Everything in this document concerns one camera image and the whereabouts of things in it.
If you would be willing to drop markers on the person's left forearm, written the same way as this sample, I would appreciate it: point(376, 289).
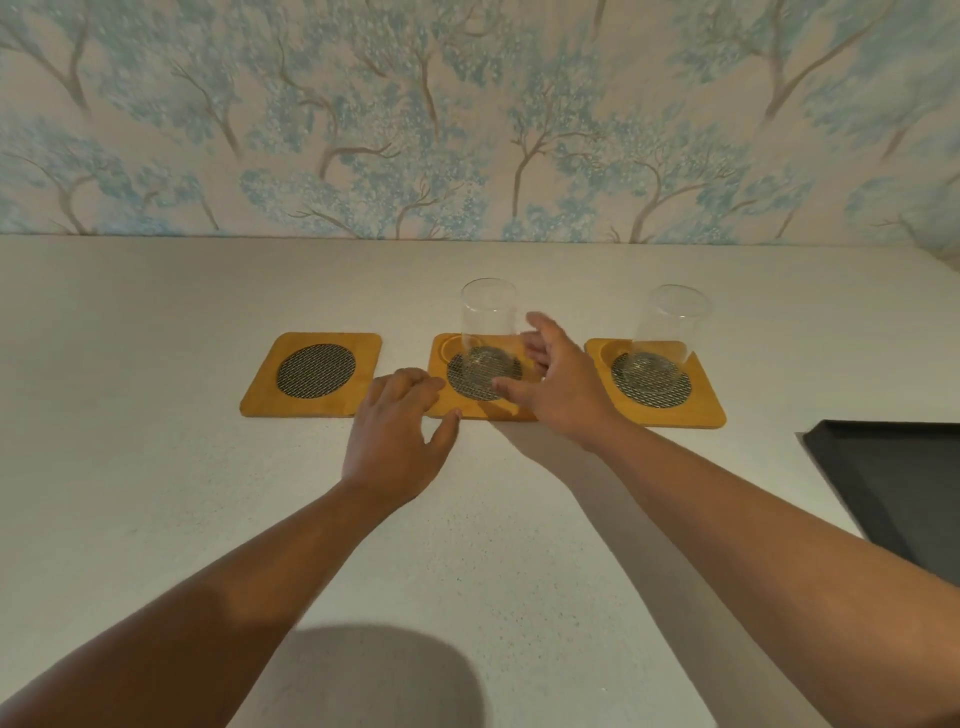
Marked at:
point(210, 622)

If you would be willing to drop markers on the person's right thumb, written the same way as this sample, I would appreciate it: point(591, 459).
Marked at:
point(516, 390)

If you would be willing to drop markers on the person's right hand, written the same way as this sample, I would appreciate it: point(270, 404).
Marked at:
point(570, 394)

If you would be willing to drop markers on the person's left hand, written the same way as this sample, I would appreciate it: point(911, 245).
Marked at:
point(390, 450)

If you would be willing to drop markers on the person's right forearm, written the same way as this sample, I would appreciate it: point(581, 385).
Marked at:
point(787, 570)

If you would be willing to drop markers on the wooden coaster with mesh disc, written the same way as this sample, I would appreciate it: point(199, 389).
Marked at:
point(701, 405)
point(442, 360)
point(259, 394)

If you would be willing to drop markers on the clear drinking glass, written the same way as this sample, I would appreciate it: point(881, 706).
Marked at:
point(671, 322)
point(489, 315)

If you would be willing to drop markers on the person's left thumb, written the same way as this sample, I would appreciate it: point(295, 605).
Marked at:
point(447, 435)

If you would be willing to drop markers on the black tray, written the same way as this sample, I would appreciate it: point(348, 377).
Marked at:
point(900, 487)

